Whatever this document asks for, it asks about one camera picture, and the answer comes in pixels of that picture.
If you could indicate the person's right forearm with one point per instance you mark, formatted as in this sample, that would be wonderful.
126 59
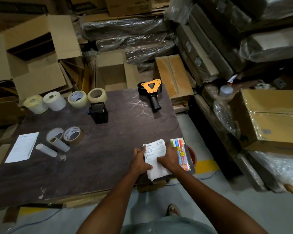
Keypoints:
210 202

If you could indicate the cream label roll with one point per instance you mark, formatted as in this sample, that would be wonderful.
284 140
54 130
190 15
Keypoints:
36 104

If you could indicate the orange black tape dispenser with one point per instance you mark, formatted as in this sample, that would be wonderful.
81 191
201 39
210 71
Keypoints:
151 91

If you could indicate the large open cardboard box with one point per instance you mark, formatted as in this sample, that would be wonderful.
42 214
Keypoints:
36 53

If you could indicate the pack of coloured markers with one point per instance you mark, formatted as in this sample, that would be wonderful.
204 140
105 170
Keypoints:
180 153

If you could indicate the sealed brown cardboard box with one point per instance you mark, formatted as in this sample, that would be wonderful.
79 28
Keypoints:
173 77

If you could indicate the person's left forearm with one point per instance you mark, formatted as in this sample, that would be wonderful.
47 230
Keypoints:
109 204

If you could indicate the plastic wrapped dark bundle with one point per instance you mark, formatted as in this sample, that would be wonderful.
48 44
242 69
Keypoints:
139 47
124 27

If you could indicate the stack of white paper slips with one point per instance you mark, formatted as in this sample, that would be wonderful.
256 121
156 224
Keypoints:
155 153

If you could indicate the clear packing tape roll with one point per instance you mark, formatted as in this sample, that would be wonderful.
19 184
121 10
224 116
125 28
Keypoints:
97 95

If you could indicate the brown packing tape roll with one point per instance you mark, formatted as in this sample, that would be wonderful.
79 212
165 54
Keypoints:
74 135

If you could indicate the person's left thumb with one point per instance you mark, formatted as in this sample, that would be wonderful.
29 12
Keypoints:
144 150

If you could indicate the person's sandalled foot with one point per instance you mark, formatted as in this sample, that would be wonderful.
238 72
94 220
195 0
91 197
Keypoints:
173 210

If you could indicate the white paper sheet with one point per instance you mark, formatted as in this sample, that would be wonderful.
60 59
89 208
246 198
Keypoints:
22 147

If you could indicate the crumpled paper scrap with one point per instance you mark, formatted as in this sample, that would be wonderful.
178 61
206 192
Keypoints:
62 157

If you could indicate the clear plastic wrap sheet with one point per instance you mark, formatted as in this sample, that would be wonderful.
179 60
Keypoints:
225 116

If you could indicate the white cardboard tube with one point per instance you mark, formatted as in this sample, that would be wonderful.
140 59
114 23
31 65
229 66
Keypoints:
46 150
59 144

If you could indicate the thin clear tape roll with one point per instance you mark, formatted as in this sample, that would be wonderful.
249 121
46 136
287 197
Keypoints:
54 134

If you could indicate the person's right hand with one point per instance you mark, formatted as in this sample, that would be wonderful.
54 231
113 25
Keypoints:
170 159

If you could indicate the person's grey shirt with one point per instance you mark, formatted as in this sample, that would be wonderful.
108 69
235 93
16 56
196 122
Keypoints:
168 226

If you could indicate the white plastic wrapped package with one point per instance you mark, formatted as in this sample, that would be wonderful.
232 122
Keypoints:
273 45

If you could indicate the clear tape roll printed core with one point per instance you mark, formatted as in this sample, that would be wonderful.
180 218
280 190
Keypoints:
77 99

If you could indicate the small open cardboard box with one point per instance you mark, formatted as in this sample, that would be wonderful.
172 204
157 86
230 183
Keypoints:
114 70

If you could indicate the person's left hand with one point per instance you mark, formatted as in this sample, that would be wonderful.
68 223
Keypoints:
136 163

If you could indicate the small black box device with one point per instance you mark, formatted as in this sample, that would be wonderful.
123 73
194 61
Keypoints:
98 114

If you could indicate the white label roll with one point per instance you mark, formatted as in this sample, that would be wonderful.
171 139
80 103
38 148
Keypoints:
55 101

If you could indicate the large taped cardboard box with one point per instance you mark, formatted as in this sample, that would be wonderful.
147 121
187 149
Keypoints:
271 119

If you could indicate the stack of wrapped flat cartons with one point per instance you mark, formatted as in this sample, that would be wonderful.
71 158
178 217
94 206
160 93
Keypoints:
210 43

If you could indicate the red bucket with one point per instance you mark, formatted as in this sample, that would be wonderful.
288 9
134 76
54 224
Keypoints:
193 155

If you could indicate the person's right thumb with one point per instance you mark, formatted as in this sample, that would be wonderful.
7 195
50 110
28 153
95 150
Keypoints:
160 159

